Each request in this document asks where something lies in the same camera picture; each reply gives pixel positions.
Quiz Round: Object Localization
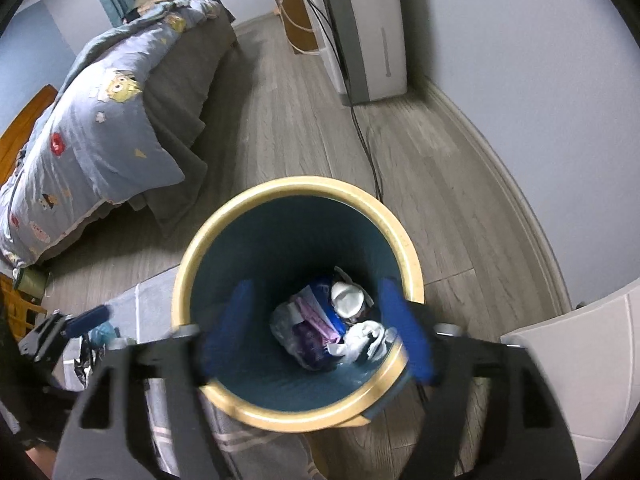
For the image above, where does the clear pink plastic bag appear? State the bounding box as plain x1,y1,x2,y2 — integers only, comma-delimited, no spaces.
270,296,308,368

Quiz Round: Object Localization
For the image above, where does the grey bed sheet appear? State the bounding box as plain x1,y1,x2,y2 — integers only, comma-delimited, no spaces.
127,15,238,238

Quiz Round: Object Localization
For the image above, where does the white air purifier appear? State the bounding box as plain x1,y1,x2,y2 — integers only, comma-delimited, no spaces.
292,0,408,107

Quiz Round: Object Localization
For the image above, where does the wooden bed frame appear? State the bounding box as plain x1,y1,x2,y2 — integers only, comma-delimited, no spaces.
0,85,60,188

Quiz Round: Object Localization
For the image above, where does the black cable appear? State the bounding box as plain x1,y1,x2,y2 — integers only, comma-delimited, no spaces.
300,0,386,206

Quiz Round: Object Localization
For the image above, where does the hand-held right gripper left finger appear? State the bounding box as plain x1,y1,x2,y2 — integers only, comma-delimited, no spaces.
52,280,256,480

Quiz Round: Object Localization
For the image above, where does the blue wet wipes pack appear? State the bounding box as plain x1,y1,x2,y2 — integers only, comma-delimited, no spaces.
292,280,351,371

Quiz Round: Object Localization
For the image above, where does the white tissue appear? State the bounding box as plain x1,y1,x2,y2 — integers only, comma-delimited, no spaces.
330,320,398,363

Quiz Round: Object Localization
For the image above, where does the bed with blue duvet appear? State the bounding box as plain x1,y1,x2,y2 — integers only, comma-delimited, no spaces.
0,0,236,266

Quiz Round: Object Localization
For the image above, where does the black plastic bag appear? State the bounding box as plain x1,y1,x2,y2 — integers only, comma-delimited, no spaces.
74,332,108,392

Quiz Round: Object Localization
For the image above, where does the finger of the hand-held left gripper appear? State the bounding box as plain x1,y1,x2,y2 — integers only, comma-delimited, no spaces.
17,311,71,361
62,305,112,337

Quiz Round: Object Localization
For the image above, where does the red and white paper cup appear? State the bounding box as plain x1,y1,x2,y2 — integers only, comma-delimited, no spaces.
330,280,373,323

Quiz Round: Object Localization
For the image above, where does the grey checked cushion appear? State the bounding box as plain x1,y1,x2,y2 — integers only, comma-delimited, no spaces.
47,280,321,480

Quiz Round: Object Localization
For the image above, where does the beige cable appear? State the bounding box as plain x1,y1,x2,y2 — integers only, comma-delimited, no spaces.
274,0,323,56

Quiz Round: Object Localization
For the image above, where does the yellow-rimmed teal bin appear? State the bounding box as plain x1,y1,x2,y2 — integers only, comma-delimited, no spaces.
171,176,425,433

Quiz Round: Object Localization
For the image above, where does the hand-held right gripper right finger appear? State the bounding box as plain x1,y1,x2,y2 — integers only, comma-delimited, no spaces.
377,277,583,480

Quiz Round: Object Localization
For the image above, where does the white tiled cabinet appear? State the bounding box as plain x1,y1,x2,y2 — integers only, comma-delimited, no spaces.
500,275,640,480

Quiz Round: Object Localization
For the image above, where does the small green bin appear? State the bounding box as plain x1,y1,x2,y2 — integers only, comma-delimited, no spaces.
15,267,48,293

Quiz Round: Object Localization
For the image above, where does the wooden chair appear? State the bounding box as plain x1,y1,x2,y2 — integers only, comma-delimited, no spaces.
0,272,48,343

